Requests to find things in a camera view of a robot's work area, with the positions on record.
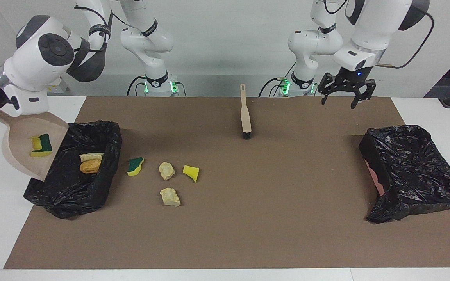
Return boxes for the black bag lined bin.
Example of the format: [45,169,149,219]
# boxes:
[23,120,123,219]

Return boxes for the white wall socket box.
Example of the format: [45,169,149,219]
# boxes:
[46,76,68,94]

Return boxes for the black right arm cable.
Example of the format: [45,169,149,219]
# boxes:
[73,0,159,53]

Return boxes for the beige hand brush black bristles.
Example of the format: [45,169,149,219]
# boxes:
[240,83,253,140]

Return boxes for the black base cable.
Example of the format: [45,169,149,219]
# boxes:
[260,77,288,97]
[127,75,147,97]

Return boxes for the black bag bin pink box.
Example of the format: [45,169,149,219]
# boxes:
[359,125,450,224]

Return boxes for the brown sponge piece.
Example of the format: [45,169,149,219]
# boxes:
[79,159,102,174]

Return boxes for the yellow sponge wedge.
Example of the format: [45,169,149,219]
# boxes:
[183,165,200,183]

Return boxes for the beige plastic dustpan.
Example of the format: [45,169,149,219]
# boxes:
[0,94,69,182]

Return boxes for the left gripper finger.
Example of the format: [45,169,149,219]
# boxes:
[351,79,376,110]
[319,73,337,105]

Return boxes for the green yellow sponge piece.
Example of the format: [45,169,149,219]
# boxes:
[30,133,53,157]
[127,157,145,176]

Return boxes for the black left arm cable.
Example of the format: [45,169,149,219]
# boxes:
[323,0,434,70]

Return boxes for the brown table mat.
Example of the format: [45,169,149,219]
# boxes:
[4,96,450,269]

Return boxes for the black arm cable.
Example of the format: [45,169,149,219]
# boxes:
[323,0,434,70]
[73,0,159,53]

